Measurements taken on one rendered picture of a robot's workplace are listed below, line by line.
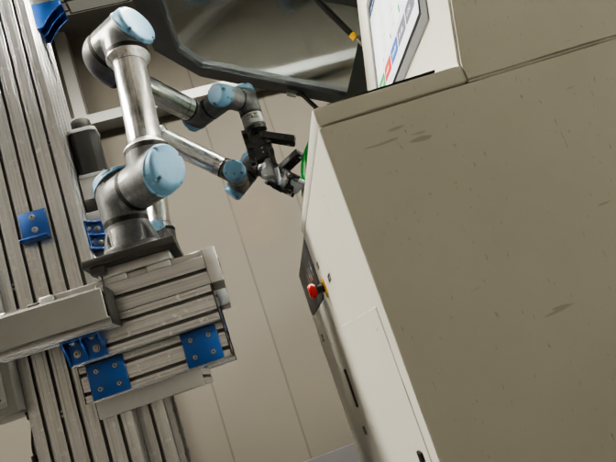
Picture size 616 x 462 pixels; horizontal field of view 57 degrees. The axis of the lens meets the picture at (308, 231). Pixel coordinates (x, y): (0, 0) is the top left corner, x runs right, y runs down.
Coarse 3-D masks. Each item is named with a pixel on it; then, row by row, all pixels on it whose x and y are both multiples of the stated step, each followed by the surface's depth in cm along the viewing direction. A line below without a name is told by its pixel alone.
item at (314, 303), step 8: (304, 248) 153; (304, 256) 160; (304, 264) 169; (304, 272) 179; (304, 280) 191; (312, 280) 162; (304, 288) 202; (320, 296) 152; (312, 304) 192; (320, 304) 169; (312, 312) 204
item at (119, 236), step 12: (120, 216) 142; (132, 216) 143; (144, 216) 146; (108, 228) 143; (120, 228) 141; (132, 228) 141; (144, 228) 144; (108, 240) 142; (120, 240) 139; (132, 240) 139; (144, 240) 140; (108, 252) 140
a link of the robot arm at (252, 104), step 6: (240, 84) 189; (246, 84) 189; (246, 90) 188; (252, 90) 190; (252, 96) 188; (252, 102) 188; (246, 108) 187; (252, 108) 187; (258, 108) 189; (240, 114) 189
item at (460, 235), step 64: (448, 0) 82; (512, 0) 82; (576, 0) 83; (448, 64) 84; (512, 64) 80; (576, 64) 80; (320, 128) 77; (384, 128) 77; (448, 128) 77; (512, 128) 78; (576, 128) 78; (320, 192) 93; (384, 192) 75; (448, 192) 75; (512, 192) 76; (576, 192) 76; (320, 256) 122; (384, 256) 73; (448, 256) 74; (512, 256) 74; (576, 256) 74; (384, 320) 73; (448, 320) 72; (512, 320) 72; (576, 320) 72; (384, 384) 89; (448, 384) 70; (512, 384) 70; (576, 384) 71; (384, 448) 116; (448, 448) 68; (512, 448) 69; (576, 448) 69
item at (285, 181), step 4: (284, 168) 205; (280, 172) 206; (280, 176) 203; (284, 176) 203; (300, 176) 206; (268, 180) 209; (272, 180) 207; (284, 180) 202; (288, 180) 202; (268, 184) 209; (272, 184) 209; (276, 184) 203; (280, 184) 203; (284, 184) 201; (288, 184) 203; (276, 188) 204; (280, 188) 202; (284, 188) 201; (288, 188) 204; (292, 188) 205; (284, 192) 202; (288, 192) 204; (292, 192) 207; (292, 196) 207
